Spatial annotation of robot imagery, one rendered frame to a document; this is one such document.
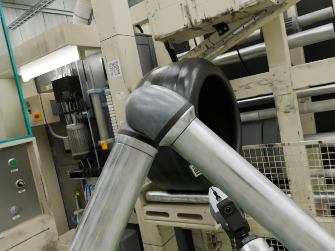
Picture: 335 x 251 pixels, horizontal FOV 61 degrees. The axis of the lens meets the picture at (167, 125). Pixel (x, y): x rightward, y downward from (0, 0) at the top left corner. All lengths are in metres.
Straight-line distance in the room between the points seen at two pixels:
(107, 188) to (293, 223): 0.41
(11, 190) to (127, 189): 0.83
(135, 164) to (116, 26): 0.85
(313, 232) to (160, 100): 0.40
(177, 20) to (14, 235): 1.22
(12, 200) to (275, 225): 1.13
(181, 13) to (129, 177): 1.01
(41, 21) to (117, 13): 10.76
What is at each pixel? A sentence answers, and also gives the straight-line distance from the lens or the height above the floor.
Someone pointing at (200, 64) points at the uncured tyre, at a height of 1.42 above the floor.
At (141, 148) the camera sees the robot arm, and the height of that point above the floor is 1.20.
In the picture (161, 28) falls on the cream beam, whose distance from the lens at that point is 1.57.
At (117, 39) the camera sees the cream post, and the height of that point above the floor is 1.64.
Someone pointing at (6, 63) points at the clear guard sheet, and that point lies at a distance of 1.50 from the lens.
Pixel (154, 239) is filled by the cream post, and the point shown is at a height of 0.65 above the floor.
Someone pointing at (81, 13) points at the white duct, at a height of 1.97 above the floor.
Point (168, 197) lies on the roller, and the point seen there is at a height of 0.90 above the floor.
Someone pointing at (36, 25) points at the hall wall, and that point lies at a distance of 12.00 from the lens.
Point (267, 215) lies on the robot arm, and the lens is 0.64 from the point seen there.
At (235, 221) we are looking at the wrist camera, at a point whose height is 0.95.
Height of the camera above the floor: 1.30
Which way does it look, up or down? 4 degrees down
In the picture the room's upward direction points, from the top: 11 degrees counter-clockwise
